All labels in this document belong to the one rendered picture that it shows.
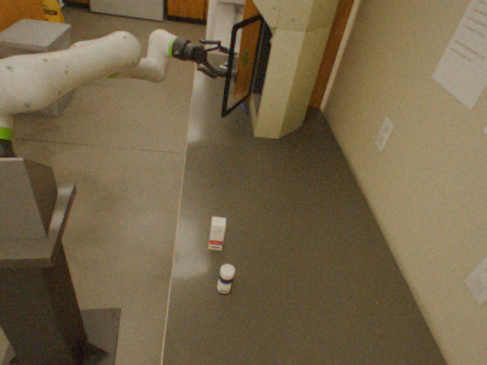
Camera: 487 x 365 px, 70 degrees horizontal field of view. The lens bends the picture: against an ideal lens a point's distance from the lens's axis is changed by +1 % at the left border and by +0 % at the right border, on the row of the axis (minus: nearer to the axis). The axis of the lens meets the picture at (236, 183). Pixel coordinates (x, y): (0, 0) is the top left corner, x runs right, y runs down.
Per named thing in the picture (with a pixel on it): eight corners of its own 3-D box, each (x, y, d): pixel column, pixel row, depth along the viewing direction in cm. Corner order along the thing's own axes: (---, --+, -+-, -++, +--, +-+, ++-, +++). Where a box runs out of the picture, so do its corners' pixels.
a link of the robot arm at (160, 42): (146, 24, 154) (160, 29, 164) (141, 53, 158) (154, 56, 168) (173, 32, 151) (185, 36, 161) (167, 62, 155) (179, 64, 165)
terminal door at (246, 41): (250, 96, 178) (264, 11, 153) (222, 119, 156) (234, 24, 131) (248, 96, 178) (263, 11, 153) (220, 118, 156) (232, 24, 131)
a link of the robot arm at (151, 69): (123, 51, 132) (101, 43, 135) (118, 82, 136) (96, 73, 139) (174, 63, 165) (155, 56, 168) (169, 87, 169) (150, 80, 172)
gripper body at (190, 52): (183, 63, 156) (201, 69, 154) (183, 43, 151) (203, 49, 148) (191, 58, 162) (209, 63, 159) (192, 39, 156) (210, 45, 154)
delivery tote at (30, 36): (77, 59, 341) (72, 23, 320) (56, 85, 294) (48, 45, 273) (31, 54, 335) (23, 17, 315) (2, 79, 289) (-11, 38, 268)
